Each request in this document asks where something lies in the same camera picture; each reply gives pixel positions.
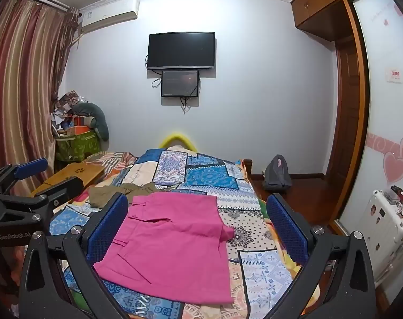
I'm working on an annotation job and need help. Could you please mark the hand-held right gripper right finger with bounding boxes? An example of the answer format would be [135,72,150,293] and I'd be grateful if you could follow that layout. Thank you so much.
[266,193,376,319]

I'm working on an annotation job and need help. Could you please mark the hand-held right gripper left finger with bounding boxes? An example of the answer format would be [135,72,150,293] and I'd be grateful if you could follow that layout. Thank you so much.
[19,193,129,319]

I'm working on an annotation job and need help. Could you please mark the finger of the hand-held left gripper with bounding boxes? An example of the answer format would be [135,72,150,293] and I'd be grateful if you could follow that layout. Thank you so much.
[0,158,48,200]
[0,175,86,222]

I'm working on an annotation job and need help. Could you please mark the pink pants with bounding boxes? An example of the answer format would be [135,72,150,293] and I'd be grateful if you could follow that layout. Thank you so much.
[93,193,236,304]

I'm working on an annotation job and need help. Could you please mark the olive green pants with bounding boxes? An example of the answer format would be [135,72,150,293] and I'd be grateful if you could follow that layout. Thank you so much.
[89,183,175,208]

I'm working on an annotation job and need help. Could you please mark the bamboo lap desk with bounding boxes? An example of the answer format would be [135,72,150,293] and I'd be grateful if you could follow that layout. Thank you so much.
[30,162,104,197]

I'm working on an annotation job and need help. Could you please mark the green storage box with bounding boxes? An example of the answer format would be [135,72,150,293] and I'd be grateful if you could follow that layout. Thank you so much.
[54,129,102,163]

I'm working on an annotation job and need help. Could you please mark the patchwork printed blanket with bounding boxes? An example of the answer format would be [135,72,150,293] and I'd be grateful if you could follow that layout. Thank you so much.
[50,148,322,319]

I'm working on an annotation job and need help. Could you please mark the grey backpack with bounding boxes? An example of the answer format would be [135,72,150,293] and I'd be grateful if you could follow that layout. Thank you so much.
[262,154,292,191]

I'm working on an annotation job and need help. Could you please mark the pile of paper clutter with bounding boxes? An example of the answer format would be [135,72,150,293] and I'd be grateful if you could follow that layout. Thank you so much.
[50,90,89,137]

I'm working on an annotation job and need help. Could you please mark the grey plush pillow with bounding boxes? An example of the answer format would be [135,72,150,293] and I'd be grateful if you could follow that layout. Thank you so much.
[70,102,110,140]

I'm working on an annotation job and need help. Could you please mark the striped red beige curtain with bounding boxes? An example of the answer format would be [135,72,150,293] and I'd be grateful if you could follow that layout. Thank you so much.
[0,0,81,200]

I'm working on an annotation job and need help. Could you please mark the white stickered suitcase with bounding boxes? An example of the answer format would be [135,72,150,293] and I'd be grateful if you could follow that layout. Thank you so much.
[361,189,403,280]

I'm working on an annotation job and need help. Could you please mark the yellow hoop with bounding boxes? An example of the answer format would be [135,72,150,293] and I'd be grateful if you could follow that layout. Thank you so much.
[159,132,198,150]

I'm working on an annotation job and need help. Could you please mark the wooden door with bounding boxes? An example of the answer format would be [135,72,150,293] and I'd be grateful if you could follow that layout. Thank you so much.
[334,36,362,207]

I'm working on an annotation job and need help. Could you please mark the white heart-print sliding door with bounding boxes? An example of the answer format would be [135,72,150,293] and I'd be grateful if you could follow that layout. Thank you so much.
[338,0,403,233]

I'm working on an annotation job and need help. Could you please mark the white air conditioner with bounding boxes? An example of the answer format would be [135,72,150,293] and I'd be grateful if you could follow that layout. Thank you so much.
[80,0,140,34]

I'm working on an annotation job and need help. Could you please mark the wooden overhead cabinet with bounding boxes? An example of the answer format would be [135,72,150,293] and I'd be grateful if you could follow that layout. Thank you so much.
[291,0,381,42]

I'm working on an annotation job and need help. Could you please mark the small black wall monitor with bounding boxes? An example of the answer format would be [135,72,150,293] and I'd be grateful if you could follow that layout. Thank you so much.
[160,70,201,98]

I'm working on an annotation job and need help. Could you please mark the black wall television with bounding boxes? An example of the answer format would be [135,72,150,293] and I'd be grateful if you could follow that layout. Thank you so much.
[146,32,217,71]

